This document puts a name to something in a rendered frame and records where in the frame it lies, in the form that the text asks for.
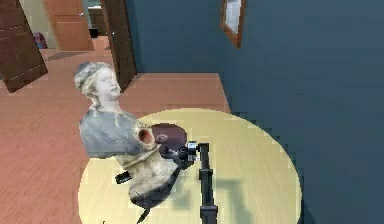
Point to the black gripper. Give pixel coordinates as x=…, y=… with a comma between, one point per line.
x=183, y=156

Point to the dark maroon vinyl disc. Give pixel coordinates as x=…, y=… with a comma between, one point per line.
x=173, y=133

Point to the small black remote control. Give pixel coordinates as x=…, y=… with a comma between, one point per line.
x=123, y=177

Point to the grey white bust statue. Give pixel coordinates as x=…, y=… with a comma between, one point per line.
x=113, y=133

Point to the pale yellow round table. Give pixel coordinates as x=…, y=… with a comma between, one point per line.
x=253, y=166

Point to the dark brown room door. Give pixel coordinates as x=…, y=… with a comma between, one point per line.
x=18, y=43
x=120, y=40

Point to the small black bin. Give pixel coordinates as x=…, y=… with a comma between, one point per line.
x=94, y=32

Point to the brown wooden cupboard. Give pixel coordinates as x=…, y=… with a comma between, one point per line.
x=98, y=18

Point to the orange brown room door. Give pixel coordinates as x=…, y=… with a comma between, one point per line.
x=68, y=26

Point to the purple red striped object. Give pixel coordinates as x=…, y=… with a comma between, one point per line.
x=40, y=40

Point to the brown framed wall picture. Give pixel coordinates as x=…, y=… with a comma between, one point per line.
x=233, y=20

